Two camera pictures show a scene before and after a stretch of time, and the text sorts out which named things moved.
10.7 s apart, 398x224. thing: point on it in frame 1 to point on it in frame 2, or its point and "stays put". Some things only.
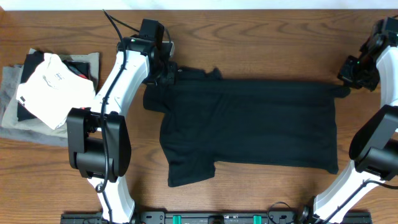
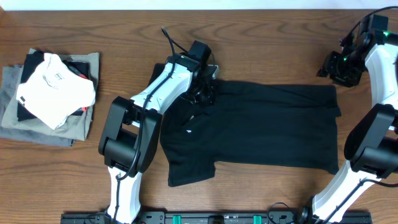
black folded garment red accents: [32, 61] stays put
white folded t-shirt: [53, 91] stays put
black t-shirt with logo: [209, 122] stays put
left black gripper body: [165, 74] to [204, 94]
